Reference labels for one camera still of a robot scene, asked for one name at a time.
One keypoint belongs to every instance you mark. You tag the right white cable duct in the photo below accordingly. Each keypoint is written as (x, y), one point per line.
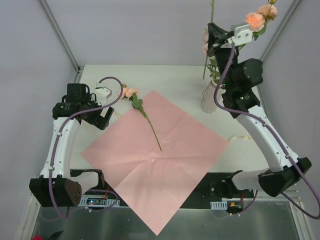
(225, 205)

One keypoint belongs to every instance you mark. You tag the left aluminium frame post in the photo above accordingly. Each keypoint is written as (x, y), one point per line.
(59, 34)

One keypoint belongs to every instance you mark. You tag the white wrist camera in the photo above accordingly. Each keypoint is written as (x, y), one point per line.
(102, 94)
(242, 34)

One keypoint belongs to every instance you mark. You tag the white ribbed ceramic vase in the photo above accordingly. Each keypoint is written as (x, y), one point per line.
(208, 104)

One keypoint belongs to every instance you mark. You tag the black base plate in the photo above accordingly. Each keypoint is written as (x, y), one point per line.
(210, 189)

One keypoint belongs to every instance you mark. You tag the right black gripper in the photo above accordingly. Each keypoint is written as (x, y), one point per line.
(219, 45)

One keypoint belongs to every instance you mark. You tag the right aluminium frame post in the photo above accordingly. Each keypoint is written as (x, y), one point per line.
(262, 48)

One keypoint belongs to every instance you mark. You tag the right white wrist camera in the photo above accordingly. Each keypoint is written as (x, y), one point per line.
(242, 34)

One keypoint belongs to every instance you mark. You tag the left white cable duct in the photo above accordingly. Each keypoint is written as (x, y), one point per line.
(98, 202)

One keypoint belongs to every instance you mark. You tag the aluminium front rail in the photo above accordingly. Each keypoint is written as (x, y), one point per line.
(293, 194)

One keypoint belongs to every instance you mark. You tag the pink flowers with green leaves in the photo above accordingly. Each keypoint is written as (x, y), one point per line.
(132, 94)

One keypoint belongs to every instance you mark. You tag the pink paper wrapping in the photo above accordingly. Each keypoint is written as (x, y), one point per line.
(154, 162)

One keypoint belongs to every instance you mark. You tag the red object at bottom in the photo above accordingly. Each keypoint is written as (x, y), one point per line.
(37, 237)

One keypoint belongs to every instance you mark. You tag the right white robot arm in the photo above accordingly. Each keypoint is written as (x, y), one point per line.
(285, 167)

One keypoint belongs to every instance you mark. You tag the single pink rose stem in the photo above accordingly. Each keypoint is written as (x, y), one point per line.
(259, 20)

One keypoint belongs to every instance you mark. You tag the aluminium frame post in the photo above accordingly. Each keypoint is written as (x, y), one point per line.
(262, 48)
(59, 34)

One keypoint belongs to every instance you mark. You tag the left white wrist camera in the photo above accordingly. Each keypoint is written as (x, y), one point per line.
(102, 94)

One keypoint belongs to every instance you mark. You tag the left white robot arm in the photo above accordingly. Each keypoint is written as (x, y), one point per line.
(57, 185)

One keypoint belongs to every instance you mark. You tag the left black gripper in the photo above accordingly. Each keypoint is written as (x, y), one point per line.
(100, 118)

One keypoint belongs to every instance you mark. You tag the white cable duct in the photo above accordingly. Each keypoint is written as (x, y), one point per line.
(98, 202)
(225, 205)

